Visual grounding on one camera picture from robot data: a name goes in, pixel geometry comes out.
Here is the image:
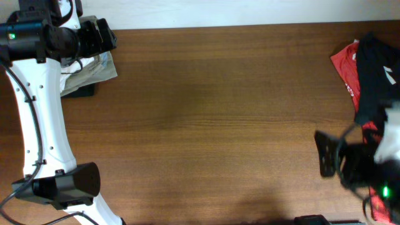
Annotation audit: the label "folded khaki trousers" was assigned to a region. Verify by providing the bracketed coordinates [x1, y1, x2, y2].
[60, 16, 117, 98]

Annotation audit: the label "red garment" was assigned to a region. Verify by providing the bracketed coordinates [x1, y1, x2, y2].
[330, 39, 391, 224]

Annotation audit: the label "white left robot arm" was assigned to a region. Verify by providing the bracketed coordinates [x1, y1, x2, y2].
[1, 1, 124, 224]

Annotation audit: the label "black t-shirt with white mark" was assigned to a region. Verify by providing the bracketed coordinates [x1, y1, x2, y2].
[354, 32, 399, 126]

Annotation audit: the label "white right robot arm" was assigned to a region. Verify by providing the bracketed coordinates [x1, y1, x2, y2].
[314, 101, 399, 224]

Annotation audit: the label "folded black garment under trousers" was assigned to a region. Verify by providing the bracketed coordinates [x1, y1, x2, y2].
[62, 84, 96, 98]

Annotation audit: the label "white printed t-shirt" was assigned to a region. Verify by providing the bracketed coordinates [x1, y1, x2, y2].
[59, 51, 113, 94]

